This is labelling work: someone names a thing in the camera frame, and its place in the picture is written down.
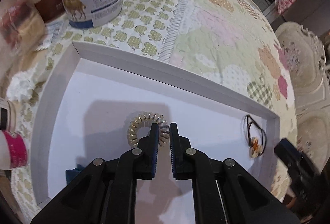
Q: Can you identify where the white crumpled tissue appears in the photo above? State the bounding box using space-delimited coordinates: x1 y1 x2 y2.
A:
6 71 36 101

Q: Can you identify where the white bottle black band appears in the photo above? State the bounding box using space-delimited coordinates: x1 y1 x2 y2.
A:
0 98 19 132

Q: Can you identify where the black flower hair tie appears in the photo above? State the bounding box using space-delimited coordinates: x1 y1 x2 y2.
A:
243 114 267 159

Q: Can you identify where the small white sachet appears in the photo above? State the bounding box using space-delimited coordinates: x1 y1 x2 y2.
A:
38 19 65 52

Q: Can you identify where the cream ornate chair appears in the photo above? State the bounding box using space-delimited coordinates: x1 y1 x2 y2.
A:
274 21 330 161

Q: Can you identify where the teal cloth piece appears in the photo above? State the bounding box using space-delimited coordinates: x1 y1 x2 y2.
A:
65 162 86 185

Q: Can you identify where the white shallow box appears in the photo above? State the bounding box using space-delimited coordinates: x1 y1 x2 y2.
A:
30 41 281 206

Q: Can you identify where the white bottle pink label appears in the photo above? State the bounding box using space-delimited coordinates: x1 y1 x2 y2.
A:
0 130 29 171

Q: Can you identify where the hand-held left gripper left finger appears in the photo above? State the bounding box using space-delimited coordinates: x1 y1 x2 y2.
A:
30 123 159 224

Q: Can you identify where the patchwork quilted tablecloth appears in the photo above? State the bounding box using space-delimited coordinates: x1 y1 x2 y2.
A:
0 0 297 224

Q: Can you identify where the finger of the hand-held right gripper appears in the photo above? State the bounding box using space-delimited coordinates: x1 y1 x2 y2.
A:
274 138 323 204

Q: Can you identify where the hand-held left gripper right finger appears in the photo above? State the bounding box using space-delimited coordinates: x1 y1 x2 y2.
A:
169 123 301 224

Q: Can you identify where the clear spiral hair tie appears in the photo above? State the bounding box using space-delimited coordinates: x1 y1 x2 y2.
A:
127 111 169 148

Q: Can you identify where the clear snack packet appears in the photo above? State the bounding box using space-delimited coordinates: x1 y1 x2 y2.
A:
0 0 47 52

